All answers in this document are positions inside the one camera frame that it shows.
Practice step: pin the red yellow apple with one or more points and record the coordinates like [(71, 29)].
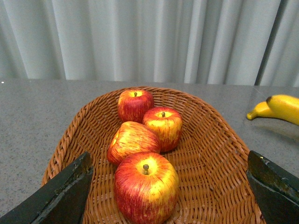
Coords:
[(167, 123), (133, 104)]

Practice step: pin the brown wicker basket with apples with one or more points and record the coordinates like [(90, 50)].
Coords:
[(210, 159)]

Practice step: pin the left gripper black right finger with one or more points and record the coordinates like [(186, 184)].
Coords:
[(276, 191)]

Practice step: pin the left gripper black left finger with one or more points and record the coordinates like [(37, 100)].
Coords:
[(61, 200)]

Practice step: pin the grey pleated curtain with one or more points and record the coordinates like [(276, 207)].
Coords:
[(242, 42)]

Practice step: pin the yellow banana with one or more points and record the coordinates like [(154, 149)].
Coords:
[(286, 107), (261, 110)]

